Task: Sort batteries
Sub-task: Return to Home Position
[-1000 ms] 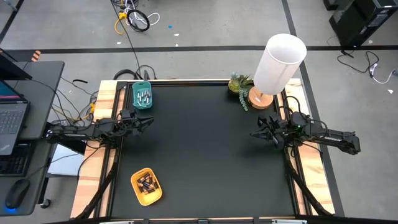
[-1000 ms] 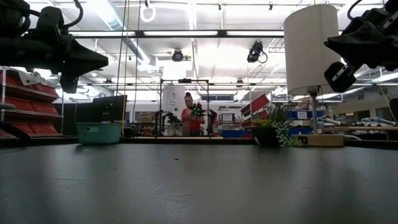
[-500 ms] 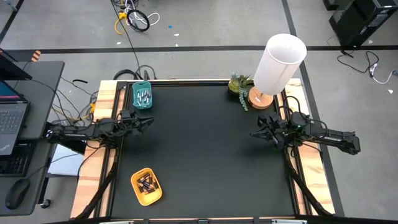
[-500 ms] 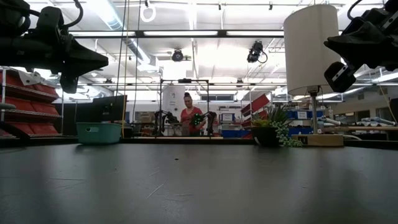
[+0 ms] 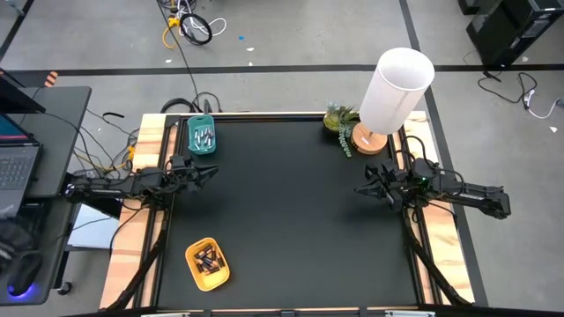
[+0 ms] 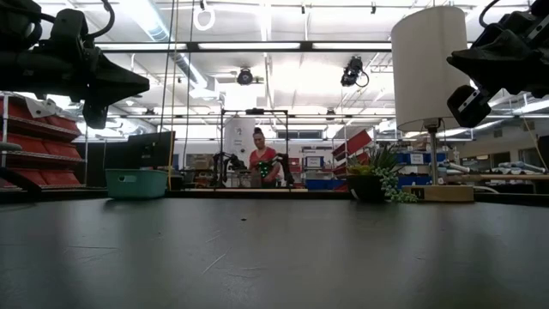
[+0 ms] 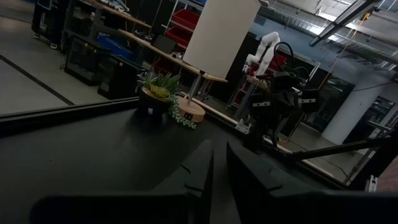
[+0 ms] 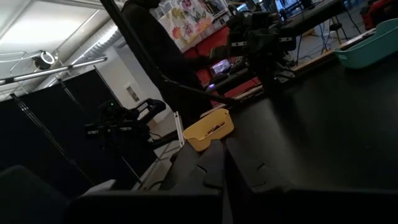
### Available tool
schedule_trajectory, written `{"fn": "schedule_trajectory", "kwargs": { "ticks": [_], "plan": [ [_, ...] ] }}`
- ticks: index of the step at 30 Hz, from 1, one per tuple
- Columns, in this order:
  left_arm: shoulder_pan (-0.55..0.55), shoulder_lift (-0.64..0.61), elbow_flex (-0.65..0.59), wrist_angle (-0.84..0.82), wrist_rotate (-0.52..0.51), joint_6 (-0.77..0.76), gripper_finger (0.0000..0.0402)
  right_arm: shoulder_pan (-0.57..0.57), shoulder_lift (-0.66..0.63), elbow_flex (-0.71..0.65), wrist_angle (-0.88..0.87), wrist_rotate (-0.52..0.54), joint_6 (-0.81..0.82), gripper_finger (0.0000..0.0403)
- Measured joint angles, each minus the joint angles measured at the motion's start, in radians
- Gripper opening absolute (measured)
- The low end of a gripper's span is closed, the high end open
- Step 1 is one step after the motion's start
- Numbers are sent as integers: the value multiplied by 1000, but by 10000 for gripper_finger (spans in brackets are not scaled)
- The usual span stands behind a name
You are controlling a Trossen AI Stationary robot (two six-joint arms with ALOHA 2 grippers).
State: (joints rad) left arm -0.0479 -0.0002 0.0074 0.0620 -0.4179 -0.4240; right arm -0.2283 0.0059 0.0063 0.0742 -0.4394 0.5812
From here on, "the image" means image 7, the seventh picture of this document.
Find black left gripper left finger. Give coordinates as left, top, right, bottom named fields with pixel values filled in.
left=154, top=139, right=216, bottom=224

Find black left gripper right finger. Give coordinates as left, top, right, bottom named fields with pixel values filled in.
left=226, top=141, right=326, bottom=224

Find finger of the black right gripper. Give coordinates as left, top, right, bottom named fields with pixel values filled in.
left=269, top=119, right=280, bottom=149
left=278, top=116, right=290, bottom=135

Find white round pillar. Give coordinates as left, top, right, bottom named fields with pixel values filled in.
left=321, top=82, right=388, bottom=146

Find potted succulent plant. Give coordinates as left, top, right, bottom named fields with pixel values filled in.
left=136, top=70, right=198, bottom=130

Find white shade table lamp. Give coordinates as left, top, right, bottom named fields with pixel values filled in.
left=177, top=0, right=262, bottom=124

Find black ceiling beam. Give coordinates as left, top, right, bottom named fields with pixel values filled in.
left=308, top=0, right=385, bottom=48

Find silver metal plate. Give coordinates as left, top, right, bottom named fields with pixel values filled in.
left=368, top=175, right=379, bottom=193

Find red tilted bins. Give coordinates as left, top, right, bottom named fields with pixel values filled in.
left=154, top=8, right=201, bottom=75

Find wooden plank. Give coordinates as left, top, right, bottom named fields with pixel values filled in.
left=88, top=0, right=228, bottom=84

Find black computer tower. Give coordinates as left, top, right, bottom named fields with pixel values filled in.
left=63, top=35, right=142, bottom=101

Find blue storage bin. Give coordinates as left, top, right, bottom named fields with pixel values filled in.
left=97, top=33, right=135, bottom=62

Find person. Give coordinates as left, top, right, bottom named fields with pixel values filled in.
left=30, top=0, right=74, bottom=50

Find silver mounting bracket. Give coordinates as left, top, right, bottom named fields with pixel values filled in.
left=234, top=117, right=253, bottom=136

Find black right camera cable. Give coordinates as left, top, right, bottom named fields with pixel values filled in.
left=272, top=41, right=295, bottom=74

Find yellow hanging cable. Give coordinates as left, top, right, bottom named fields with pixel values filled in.
left=316, top=11, right=373, bottom=91

